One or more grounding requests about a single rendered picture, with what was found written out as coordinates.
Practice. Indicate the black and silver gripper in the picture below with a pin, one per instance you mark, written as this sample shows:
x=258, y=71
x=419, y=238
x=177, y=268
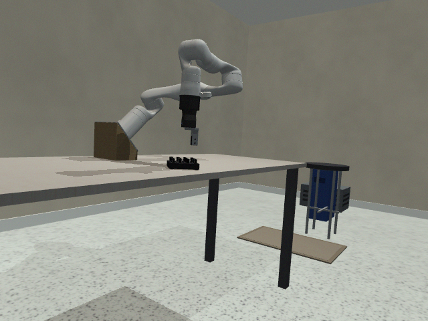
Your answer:
x=190, y=96

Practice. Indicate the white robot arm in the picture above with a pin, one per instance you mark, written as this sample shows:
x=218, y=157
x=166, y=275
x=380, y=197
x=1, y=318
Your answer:
x=195, y=49

